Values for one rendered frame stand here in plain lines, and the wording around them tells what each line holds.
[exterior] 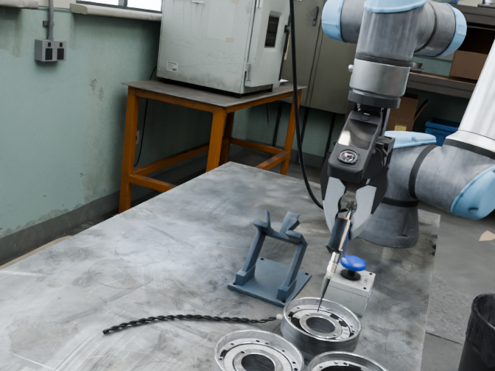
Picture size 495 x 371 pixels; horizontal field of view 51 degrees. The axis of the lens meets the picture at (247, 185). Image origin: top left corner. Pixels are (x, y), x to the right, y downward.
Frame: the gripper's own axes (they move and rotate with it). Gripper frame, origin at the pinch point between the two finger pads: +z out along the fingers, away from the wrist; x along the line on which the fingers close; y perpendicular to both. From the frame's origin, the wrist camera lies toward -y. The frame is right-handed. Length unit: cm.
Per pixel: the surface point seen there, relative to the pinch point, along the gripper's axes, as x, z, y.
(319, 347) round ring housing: -3.0, 10.3, -15.0
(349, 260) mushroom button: -1.5, 5.7, 3.0
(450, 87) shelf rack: 6, -1, 325
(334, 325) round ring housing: -3.2, 10.3, -8.8
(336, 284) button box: -0.8, 9.0, 0.6
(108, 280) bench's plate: 30.2, 13.0, -14.4
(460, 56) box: 5, -23, 331
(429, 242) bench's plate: -11.4, 13.2, 42.0
